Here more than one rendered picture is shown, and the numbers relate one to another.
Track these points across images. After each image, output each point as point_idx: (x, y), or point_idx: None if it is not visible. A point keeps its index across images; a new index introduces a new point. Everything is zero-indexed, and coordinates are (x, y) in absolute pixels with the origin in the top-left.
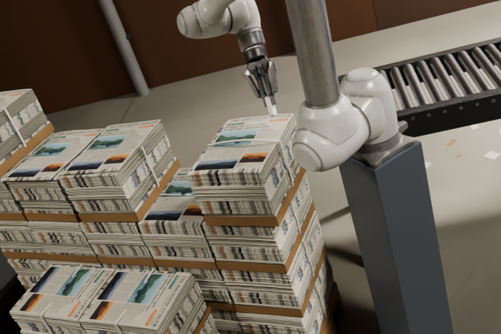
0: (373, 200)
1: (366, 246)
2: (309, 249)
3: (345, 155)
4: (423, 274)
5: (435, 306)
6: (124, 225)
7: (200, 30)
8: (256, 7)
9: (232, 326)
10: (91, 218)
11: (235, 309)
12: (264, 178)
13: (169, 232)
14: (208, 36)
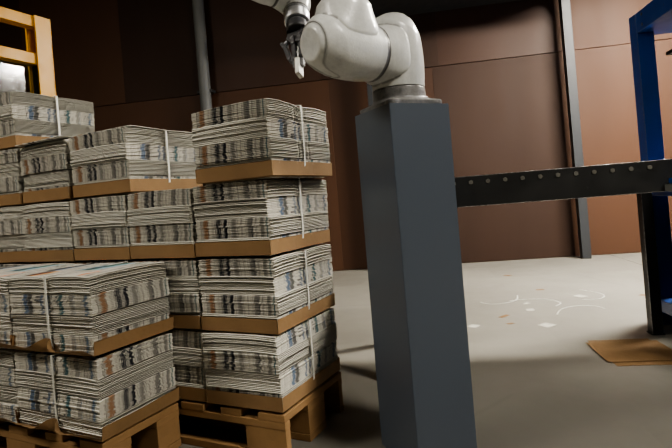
0: (385, 153)
1: (373, 245)
2: (310, 272)
3: (355, 48)
4: (437, 287)
5: (450, 349)
6: (114, 198)
7: None
8: None
9: (193, 358)
10: (83, 191)
11: (202, 325)
12: (268, 109)
13: (156, 204)
14: None
